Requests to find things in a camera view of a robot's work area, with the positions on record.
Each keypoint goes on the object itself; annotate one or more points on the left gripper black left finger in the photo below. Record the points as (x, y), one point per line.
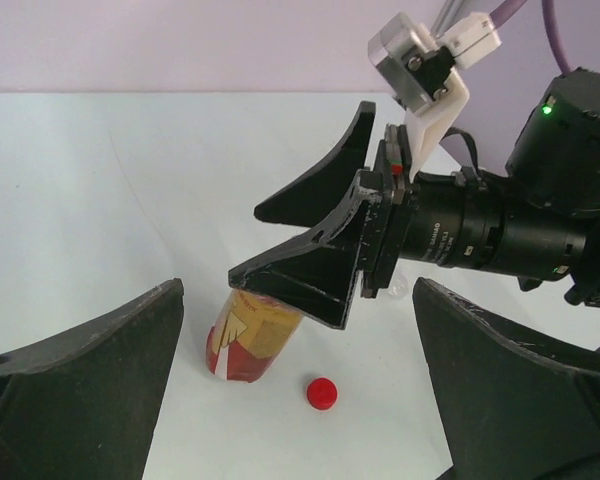
(84, 403)

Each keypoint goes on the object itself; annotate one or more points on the red bottle cap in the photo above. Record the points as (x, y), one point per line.
(322, 393)

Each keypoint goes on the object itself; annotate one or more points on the clear unlabelled plastic bottle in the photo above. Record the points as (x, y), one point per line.
(398, 287)

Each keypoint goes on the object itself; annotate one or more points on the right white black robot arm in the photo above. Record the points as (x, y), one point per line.
(538, 223)

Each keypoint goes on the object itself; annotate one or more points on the yellow tea bottle red label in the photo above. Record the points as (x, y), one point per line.
(248, 335)

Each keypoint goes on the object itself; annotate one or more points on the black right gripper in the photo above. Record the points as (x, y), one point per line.
(315, 272)

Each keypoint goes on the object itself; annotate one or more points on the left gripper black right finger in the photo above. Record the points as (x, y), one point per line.
(514, 403)

